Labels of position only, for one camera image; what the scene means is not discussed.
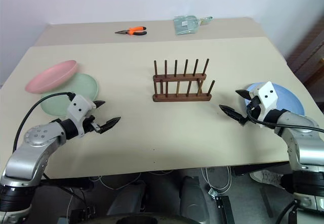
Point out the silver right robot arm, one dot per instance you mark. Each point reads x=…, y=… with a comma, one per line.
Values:
x=303, y=153

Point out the pale green packaged item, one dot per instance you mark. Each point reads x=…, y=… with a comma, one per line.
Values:
x=186, y=25

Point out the wooden dish rack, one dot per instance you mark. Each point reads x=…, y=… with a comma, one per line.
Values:
x=182, y=98

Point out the dark grey rounded shape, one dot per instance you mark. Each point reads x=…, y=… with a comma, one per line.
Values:
x=195, y=198
x=126, y=201

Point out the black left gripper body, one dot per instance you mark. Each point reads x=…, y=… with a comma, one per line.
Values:
x=92, y=127

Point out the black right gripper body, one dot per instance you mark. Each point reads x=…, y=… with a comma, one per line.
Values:
x=253, y=111

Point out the white shoe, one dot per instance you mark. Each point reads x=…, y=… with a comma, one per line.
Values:
x=265, y=177

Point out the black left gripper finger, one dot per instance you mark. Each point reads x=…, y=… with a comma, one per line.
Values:
x=110, y=123
x=99, y=104

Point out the pink plate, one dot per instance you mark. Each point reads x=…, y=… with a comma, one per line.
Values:
x=50, y=77

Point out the brown wooden cabinet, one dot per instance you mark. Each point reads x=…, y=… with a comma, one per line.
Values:
x=314, y=57

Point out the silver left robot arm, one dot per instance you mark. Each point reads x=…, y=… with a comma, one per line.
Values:
x=33, y=155

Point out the black table frame bar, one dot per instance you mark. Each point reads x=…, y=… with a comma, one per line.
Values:
x=65, y=182
x=260, y=169

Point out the light green plate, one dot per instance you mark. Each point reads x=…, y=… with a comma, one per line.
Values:
x=84, y=87

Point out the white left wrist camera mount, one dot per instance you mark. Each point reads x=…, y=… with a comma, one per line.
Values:
x=78, y=106

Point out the light blue plate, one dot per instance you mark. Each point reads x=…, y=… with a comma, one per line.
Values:
x=288, y=100

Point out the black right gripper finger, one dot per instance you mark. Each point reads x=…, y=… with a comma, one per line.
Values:
x=243, y=93
x=231, y=112

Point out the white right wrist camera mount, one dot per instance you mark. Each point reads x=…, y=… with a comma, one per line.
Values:
x=268, y=95

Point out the black metal bracket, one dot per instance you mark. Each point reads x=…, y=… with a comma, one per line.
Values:
x=224, y=208

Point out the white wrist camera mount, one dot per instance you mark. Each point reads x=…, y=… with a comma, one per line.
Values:
x=268, y=95
x=78, y=106

